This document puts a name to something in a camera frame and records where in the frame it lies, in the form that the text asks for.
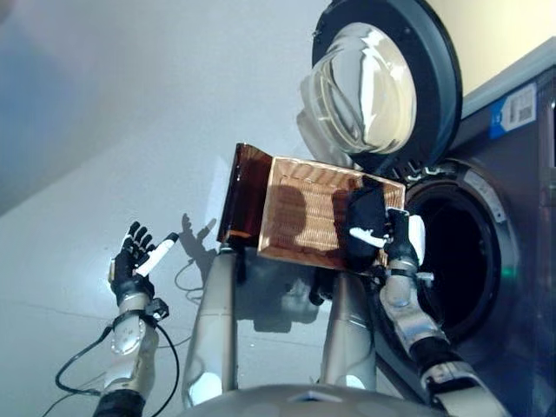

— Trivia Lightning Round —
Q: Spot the silver right robot leg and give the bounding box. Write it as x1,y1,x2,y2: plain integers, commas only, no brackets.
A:
321,271,377,391

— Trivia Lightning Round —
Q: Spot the dark grey washing machine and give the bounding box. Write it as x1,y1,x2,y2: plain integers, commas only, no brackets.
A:
368,64,556,417

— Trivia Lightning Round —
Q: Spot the round washing machine door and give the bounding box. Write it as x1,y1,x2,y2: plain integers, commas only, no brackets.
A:
297,0,464,173

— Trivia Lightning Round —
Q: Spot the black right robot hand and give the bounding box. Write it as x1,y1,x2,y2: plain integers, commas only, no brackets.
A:
349,207,427,270

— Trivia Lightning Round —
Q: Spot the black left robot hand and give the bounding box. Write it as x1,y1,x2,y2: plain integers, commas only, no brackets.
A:
108,221,181,306

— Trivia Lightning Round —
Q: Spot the white counter cabinet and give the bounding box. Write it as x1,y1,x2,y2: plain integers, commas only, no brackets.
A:
427,0,556,100

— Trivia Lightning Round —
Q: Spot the long black garment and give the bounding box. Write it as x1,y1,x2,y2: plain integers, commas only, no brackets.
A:
342,189,390,273

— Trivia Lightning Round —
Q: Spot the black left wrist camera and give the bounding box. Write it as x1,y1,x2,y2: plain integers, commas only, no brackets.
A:
145,298,170,323

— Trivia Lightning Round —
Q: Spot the light wicker laundry basket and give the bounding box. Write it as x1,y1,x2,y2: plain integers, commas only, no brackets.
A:
256,156,407,273

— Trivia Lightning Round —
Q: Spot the dark brown glossy stool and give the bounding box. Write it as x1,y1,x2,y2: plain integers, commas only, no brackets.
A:
215,142,275,249

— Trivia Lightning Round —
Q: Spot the grey robot torso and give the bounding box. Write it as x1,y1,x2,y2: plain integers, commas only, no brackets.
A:
173,384,449,417

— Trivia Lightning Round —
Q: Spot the blue white sticker label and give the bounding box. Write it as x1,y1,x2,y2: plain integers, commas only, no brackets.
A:
488,83,538,141

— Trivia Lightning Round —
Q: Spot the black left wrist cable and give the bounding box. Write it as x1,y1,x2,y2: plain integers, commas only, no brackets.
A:
55,323,181,414

